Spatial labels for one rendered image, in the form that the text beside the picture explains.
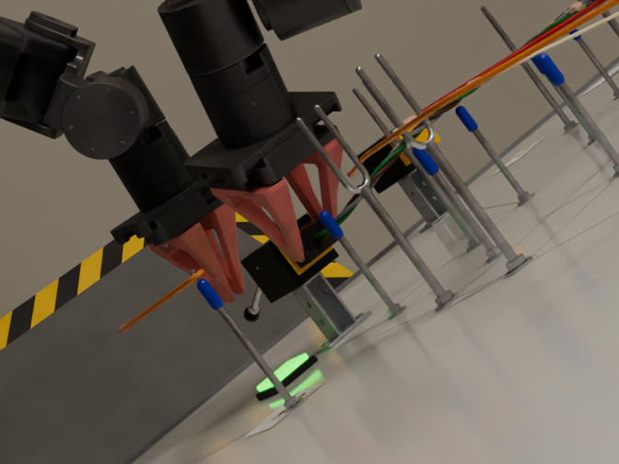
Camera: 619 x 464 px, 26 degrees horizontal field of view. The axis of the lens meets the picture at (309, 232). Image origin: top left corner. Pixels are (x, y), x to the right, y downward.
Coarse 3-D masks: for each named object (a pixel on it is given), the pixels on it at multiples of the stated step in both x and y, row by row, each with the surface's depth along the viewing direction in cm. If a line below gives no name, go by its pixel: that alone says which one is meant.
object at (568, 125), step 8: (488, 16) 124; (496, 24) 124; (504, 32) 124; (504, 40) 126; (512, 48) 124; (520, 64) 125; (528, 64) 125; (528, 72) 125; (536, 80) 125; (544, 88) 125; (544, 96) 125; (552, 104) 125; (560, 112) 125; (568, 120) 125; (568, 128) 125
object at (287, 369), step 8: (296, 360) 96; (304, 360) 97; (312, 360) 96; (280, 368) 98; (288, 368) 96; (296, 368) 96; (304, 368) 96; (280, 376) 95; (288, 376) 95; (296, 376) 96; (264, 384) 97; (272, 384) 96; (288, 384) 95; (264, 392) 97; (272, 392) 96
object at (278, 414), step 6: (318, 384) 85; (300, 390) 88; (306, 390) 86; (312, 390) 84; (300, 396) 86; (306, 396) 84; (300, 402) 83; (282, 408) 87; (294, 408) 83; (270, 414) 88; (276, 414) 86; (282, 414) 84; (264, 420) 87; (270, 420) 85; (276, 420) 83; (258, 426) 86; (264, 426) 84; (270, 426) 83; (252, 432) 86; (258, 432) 84
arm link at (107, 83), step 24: (24, 24) 105; (48, 24) 104; (72, 72) 101; (72, 96) 97; (96, 96) 97; (120, 96) 97; (48, 120) 97; (72, 120) 97; (96, 120) 97; (120, 120) 97; (144, 120) 100; (72, 144) 97; (96, 144) 98; (120, 144) 98
